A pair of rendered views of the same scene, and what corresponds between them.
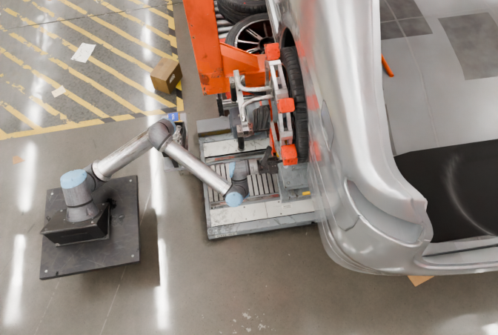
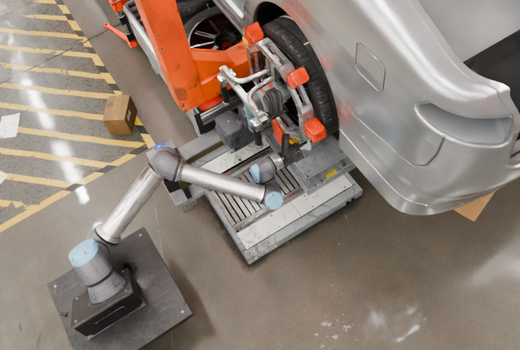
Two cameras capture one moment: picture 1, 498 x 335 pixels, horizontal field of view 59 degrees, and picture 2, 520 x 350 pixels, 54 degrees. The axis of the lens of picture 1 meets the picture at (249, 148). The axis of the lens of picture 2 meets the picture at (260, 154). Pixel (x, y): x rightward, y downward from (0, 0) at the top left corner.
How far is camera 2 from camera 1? 0.52 m
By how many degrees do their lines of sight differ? 10
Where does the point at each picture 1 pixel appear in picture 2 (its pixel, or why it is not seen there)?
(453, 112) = (451, 29)
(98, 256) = (143, 329)
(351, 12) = not seen: outside the picture
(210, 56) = (183, 65)
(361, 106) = (409, 27)
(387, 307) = (458, 253)
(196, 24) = (162, 32)
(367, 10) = not seen: outside the picture
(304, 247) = (351, 231)
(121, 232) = (157, 292)
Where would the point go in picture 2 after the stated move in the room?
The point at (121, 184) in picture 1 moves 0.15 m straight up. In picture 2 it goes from (131, 244) to (122, 232)
